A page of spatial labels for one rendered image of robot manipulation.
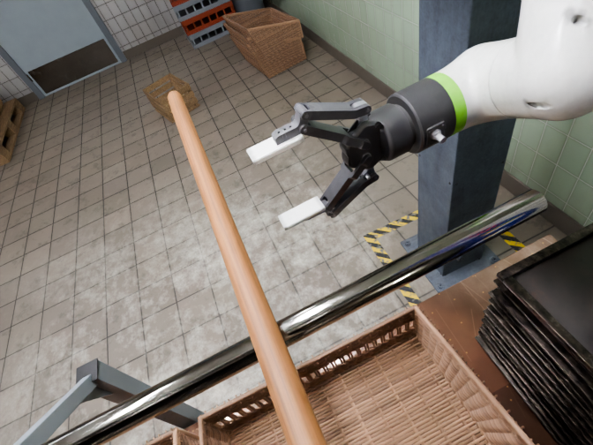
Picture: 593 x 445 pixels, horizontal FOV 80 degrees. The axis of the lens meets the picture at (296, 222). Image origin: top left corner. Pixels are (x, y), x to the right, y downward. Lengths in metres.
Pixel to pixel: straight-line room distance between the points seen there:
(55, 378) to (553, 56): 2.28
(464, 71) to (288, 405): 0.46
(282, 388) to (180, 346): 1.60
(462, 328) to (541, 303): 0.34
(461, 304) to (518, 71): 0.69
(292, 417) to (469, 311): 0.78
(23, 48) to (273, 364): 5.13
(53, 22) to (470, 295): 4.91
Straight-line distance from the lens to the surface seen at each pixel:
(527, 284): 0.74
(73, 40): 5.23
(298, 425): 0.33
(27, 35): 5.28
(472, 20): 0.98
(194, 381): 0.42
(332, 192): 0.55
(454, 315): 1.04
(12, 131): 4.92
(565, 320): 0.73
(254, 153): 0.46
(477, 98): 0.56
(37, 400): 2.33
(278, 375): 0.34
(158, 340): 2.01
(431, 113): 0.52
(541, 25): 0.49
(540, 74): 0.48
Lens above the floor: 1.52
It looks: 48 degrees down
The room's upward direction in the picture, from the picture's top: 22 degrees counter-clockwise
